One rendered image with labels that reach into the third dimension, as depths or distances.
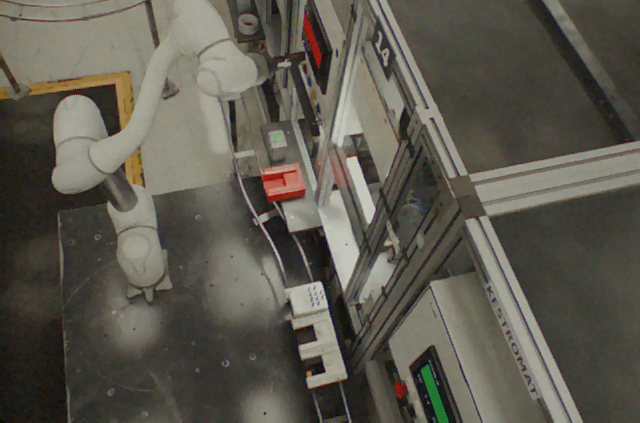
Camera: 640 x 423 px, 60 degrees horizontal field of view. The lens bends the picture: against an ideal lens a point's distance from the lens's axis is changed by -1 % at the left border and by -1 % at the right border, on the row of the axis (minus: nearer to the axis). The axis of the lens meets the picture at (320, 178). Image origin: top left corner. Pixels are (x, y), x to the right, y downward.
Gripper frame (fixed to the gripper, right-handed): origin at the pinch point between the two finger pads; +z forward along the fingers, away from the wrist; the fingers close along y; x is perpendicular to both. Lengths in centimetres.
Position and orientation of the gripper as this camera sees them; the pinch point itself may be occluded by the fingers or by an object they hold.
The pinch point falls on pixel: (297, 57)
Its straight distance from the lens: 175.2
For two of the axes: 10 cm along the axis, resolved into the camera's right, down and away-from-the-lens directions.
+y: -8.5, -1.1, 5.2
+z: 5.2, -3.2, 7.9
